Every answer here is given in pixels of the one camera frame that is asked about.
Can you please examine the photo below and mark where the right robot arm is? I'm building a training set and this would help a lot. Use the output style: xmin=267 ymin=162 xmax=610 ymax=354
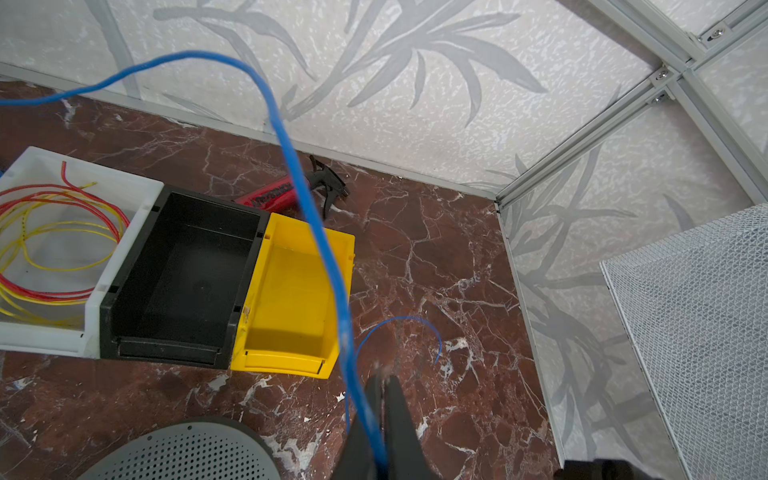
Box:
xmin=553 ymin=459 xmax=654 ymax=480

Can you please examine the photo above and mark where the black plastic bin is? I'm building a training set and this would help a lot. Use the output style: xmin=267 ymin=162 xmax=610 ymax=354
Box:
xmin=100 ymin=186 xmax=270 ymax=370

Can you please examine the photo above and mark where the red cable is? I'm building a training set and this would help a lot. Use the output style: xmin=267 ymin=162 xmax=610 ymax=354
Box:
xmin=0 ymin=160 xmax=131 ymax=301

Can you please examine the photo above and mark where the blue cable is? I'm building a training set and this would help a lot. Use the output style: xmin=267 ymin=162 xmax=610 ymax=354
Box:
xmin=0 ymin=50 xmax=444 ymax=475

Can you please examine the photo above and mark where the white plastic bin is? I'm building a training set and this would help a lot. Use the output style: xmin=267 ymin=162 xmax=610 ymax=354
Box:
xmin=1 ymin=147 xmax=164 ymax=358

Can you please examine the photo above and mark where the white wire mesh basket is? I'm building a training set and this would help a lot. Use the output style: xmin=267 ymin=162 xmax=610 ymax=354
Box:
xmin=600 ymin=204 xmax=767 ymax=479

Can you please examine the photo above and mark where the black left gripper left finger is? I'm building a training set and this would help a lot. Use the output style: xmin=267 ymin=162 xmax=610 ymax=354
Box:
xmin=331 ymin=374 xmax=383 ymax=480

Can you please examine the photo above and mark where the grey perforated cable spool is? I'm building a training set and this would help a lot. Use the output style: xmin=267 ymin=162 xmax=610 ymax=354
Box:
xmin=80 ymin=417 xmax=280 ymax=480

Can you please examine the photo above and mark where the aluminium frame profile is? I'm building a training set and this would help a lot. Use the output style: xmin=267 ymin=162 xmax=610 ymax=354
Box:
xmin=496 ymin=1 xmax=767 ymax=208

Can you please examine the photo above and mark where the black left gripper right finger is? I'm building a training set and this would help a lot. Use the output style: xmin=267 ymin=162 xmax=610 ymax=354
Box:
xmin=383 ymin=376 xmax=438 ymax=479

